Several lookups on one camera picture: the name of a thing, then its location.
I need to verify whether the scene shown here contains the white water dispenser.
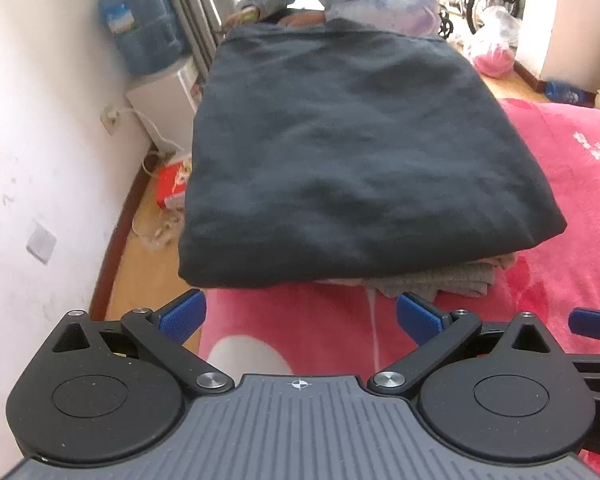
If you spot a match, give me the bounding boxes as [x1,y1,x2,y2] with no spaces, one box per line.
[125,56,198,153]

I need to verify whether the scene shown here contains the grey folded garment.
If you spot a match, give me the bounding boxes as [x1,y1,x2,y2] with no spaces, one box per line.
[321,254,517,302]

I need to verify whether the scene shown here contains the white power cable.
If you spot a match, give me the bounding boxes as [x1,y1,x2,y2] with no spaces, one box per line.
[109,105,187,158]

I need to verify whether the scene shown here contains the blue plastic bottle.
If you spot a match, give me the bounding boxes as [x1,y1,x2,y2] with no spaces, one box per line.
[544,80,595,107]

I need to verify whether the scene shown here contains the dark grey trousers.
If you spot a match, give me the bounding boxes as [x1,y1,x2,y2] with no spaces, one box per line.
[178,20,567,288]

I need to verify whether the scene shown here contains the blue water bottle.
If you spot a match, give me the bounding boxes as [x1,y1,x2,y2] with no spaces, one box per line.
[97,0,188,77]

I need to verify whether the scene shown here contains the pink plastic bag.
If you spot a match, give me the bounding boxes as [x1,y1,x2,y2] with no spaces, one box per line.
[465,6,520,79]

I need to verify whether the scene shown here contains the pink floral blanket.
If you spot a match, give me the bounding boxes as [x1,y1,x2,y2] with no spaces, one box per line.
[198,96,600,480]

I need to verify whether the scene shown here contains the red cardboard box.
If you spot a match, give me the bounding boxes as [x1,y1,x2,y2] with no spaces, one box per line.
[156,156,192,210]

